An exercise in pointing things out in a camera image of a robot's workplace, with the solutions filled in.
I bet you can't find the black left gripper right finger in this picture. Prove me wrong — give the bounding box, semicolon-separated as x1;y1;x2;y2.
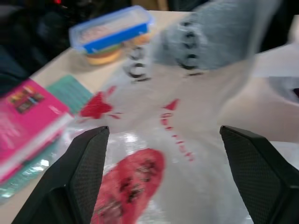
220;125;299;224

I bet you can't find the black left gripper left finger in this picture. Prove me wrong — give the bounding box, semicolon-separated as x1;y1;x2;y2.
11;126;110;224

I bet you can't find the white printed plastic bag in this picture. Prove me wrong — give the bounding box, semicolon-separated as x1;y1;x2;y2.
65;0;299;224

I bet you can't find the pink book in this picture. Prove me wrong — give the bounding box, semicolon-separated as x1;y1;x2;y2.
0;78;75;182

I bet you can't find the stack of coloured plates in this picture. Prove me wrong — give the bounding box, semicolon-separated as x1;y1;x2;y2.
85;32;154;66

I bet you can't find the clear box with blue lid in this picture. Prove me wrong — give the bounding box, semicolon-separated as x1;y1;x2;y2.
69;5;155;54

